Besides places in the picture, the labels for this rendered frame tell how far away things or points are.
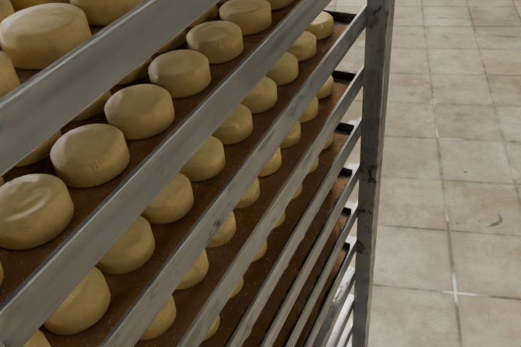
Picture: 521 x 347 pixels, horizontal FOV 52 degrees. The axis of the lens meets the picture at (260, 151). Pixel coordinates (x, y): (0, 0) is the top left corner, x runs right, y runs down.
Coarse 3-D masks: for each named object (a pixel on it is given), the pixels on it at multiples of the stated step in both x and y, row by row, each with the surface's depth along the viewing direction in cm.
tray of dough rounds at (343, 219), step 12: (348, 216) 93; (336, 228) 91; (336, 240) 89; (324, 252) 87; (324, 264) 85; (312, 276) 84; (312, 288) 82; (300, 300) 80; (300, 312) 78; (288, 324) 77; (288, 336) 76
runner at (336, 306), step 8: (352, 272) 106; (344, 280) 105; (352, 280) 103; (344, 288) 103; (336, 296) 102; (344, 296) 99; (336, 304) 101; (328, 312) 99; (336, 312) 96; (328, 320) 98; (336, 320) 98; (320, 328) 97; (328, 328) 94; (320, 336) 96; (328, 336) 94; (320, 344) 92
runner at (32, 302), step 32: (320, 0) 54; (288, 32) 48; (256, 64) 44; (224, 96) 40; (192, 128) 37; (160, 160) 35; (128, 192) 32; (96, 224) 30; (128, 224) 33; (64, 256) 29; (96, 256) 31; (32, 288) 27; (64, 288) 29; (0, 320) 25; (32, 320) 27
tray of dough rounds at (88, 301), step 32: (320, 32) 67; (288, 64) 60; (256, 96) 55; (288, 96) 58; (224, 128) 52; (256, 128) 54; (192, 160) 48; (224, 160) 50; (160, 192) 45; (192, 192) 48; (160, 224) 45; (192, 224) 45; (128, 256) 40; (160, 256) 42; (96, 288) 38; (128, 288) 40; (64, 320) 36; (96, 320) 38
